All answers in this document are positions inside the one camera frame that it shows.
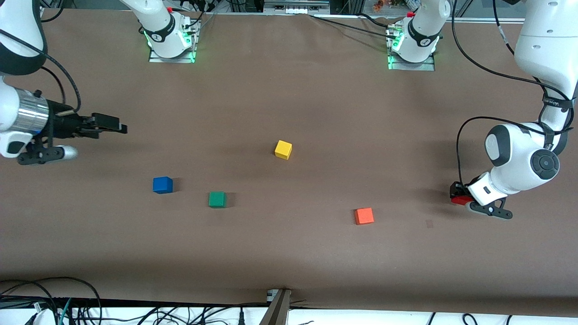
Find blue wooden block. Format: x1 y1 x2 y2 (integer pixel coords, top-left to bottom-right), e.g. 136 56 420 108
153 176 173 195

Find black table edge strip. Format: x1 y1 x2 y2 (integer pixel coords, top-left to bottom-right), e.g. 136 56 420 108
0 296 271 308

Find brown table cover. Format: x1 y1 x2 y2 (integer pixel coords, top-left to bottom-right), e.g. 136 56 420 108
0 8 578 316

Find aluminium profile bar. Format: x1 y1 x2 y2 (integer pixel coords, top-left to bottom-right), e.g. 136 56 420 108
260 289 292 325

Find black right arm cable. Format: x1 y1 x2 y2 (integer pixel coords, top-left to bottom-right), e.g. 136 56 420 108
0 29 82 113

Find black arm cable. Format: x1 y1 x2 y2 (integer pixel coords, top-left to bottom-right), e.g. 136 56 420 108
0 29 82 113
452 0 578 183

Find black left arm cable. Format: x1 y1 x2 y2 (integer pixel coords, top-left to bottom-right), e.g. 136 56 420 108
452 0 578 183

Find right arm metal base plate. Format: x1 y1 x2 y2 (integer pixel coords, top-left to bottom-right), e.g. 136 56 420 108
149 20 200 64

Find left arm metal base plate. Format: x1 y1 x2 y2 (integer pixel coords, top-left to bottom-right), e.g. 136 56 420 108
387 25 436 71

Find black looped cable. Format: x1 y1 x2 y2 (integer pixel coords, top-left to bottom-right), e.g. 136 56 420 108
0 277 102 325

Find teal cable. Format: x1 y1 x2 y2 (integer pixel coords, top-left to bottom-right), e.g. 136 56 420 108
58 298 73 325

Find black cable across table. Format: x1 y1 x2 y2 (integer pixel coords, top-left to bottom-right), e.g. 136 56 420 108
311 15 393 37

